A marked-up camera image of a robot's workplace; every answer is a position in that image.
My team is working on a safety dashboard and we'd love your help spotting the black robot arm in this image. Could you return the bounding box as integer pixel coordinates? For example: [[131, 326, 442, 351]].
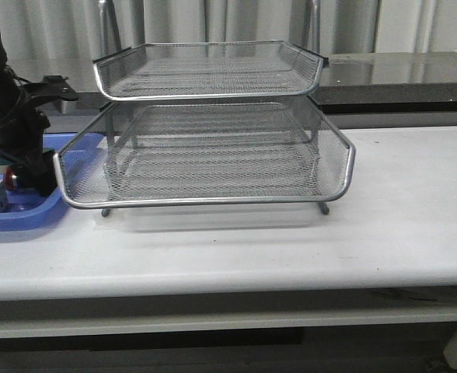
[[0, 33, 78, 197]]

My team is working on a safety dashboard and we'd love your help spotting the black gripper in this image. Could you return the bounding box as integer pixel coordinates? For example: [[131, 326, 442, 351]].
[[0, 75, 78, 197]]

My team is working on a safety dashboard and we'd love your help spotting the mesh tray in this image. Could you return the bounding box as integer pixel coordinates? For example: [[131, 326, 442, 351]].
[[54, 96, 355, 209], [93, 40, 329, 102]]

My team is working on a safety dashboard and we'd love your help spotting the red emergency stop button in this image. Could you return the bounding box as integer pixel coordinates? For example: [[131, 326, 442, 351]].
[[2, 166, 18, 191]]

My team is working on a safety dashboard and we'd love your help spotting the silver rack frame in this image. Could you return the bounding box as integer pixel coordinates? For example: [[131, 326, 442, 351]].
[[99, 0, 331, 218]]

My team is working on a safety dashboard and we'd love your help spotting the blue plastic tray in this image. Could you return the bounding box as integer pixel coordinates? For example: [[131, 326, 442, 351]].
[[0, 133, 103, 232]]

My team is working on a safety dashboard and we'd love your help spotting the grey stone counter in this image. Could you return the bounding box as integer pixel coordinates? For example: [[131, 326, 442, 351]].
[[0, 51, 457, 135]]

